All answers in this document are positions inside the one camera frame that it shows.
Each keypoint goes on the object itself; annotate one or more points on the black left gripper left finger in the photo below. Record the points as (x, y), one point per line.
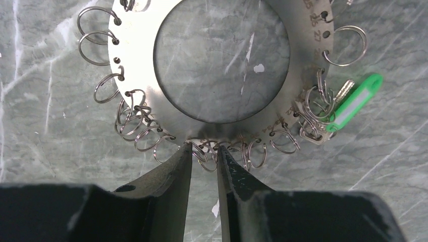
(152, 207)

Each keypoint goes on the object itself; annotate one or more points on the metal disc with keyrings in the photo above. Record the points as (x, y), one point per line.
(238, 74)

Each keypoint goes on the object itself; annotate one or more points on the green key tag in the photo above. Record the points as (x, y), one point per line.
(355, 101)

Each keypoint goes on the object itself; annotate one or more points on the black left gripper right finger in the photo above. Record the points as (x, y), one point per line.
(252, 211)

